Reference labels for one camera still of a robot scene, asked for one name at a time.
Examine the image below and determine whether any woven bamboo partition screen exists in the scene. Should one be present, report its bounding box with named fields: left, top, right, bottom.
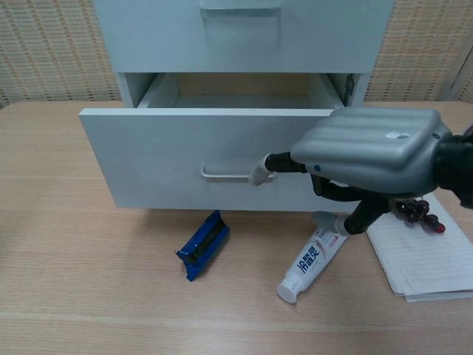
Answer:
left=0, top=0, right=473, bottom=109

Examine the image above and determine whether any lined white paper stack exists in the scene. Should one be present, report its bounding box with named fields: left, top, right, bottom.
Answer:
left=365, top=192, right=473, bottom=304

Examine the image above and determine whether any white drawer cabinet body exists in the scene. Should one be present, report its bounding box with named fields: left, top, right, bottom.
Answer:
left=92, top=0, right=395, bottom=110

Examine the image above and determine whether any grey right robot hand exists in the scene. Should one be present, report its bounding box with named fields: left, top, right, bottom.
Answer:
left=248, top=106, right=454, bottom=237

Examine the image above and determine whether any white toothpaste tube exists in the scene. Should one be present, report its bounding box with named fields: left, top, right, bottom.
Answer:
left=276, top=220, right=350, bottom=305

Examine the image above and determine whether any dark red grape bunch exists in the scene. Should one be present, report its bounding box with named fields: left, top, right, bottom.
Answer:
left=394, top=198, right=446, bottom=235

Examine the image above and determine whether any white drawer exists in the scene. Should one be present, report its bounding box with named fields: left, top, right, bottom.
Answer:
left=78, top=72, right=358, bottom=214

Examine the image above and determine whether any light grey drawer front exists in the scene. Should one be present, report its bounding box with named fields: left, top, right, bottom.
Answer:
left=92, top=0, right=395, bottom=74

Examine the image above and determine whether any grey partition frame post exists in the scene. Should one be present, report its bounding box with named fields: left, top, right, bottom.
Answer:
left=439, top=46, right=473, bottom=103

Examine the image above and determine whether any blue cookie package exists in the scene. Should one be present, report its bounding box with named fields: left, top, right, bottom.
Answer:
left=174, top=209, right=231, bottom=283

